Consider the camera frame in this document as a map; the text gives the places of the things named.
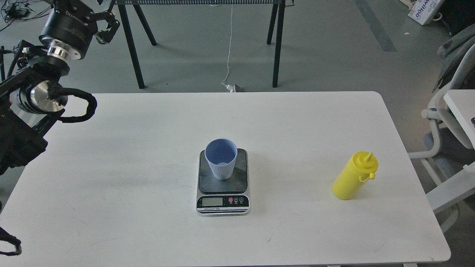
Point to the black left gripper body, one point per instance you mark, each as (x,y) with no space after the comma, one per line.
(70,27)

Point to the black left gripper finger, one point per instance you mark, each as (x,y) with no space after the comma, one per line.
(106,35)
(69,7)

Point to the blue plastic cup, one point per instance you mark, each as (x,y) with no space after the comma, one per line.
(221,156)

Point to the yellow squeeze bottle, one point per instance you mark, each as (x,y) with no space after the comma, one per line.
(360,168)

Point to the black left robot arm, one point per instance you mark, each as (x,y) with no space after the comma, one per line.
(32,99)

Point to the digital kitchen scale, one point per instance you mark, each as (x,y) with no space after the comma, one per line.
(228,197)

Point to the white cardboard box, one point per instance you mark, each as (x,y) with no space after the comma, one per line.
(424,11)

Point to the grey jacket on chair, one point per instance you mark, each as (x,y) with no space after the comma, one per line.
(452,52)

